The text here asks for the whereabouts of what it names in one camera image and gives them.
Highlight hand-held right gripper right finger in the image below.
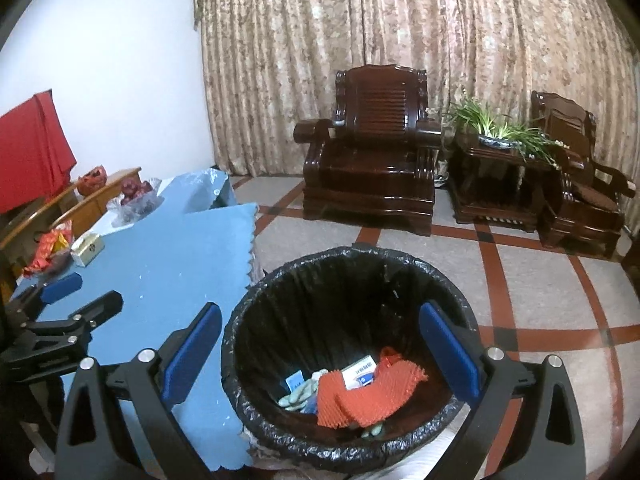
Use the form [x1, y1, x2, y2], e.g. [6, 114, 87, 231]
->
[419, 301, 587, 480]

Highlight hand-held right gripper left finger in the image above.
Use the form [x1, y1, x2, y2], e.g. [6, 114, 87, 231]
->
[54, 302, 224, 480]

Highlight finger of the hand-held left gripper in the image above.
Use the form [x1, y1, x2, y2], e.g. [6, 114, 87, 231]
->
[7, 272, 84, 319]
[19, 290, 125, 356]

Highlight orange foam fruit net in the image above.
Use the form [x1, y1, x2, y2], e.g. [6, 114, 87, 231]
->
[345, 347, 430, 424]
[317, 370, 363, 429]

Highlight white medicine box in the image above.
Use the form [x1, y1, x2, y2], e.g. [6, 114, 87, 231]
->
[341, 354, 384, 390]

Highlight waste bin with black liner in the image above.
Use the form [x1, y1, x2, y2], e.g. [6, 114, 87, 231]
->
[221, 245, 482, 474]

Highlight glass snack dish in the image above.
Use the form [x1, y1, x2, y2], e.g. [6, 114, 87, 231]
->
[22, 232, 77, 279]

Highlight red patterned snack packet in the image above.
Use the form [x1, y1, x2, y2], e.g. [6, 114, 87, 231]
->
[22, 232, 71, 277]

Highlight cream tissue box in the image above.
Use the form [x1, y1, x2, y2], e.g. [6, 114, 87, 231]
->
[70, 232, 106, 267]

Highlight light wooden cabinet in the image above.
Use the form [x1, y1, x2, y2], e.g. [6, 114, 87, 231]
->
[0, 166, 144, 292]

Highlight glass fruit bowl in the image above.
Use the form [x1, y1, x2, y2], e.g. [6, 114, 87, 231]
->
[106, 177, 165, 222]

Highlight red plastic bag with contents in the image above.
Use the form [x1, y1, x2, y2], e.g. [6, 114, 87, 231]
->
[76, 165, 109, 196]

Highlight red cloth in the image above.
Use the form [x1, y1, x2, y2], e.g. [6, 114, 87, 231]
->
[0, 89, 79, 215]

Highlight light blue tablecloth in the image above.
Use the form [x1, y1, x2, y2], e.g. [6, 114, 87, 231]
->
[107, 169, 239, 231]

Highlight dark wooden side table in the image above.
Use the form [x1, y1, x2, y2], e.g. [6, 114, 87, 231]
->
[446, 130, 567, 234]

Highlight dark wooden armchair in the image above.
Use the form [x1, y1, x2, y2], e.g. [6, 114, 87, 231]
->
[293, 65, 444, 238]
[530, 91, 637, 260]

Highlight dark wooden furniture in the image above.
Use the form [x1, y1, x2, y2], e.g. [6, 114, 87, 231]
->
[621, 239, 640, 282]

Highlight potted green plant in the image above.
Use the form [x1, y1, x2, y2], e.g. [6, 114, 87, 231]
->
[442, 96, 569, 169]

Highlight beige patterned curtain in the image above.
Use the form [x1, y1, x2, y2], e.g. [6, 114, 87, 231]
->
[192, 0, 640, 182]

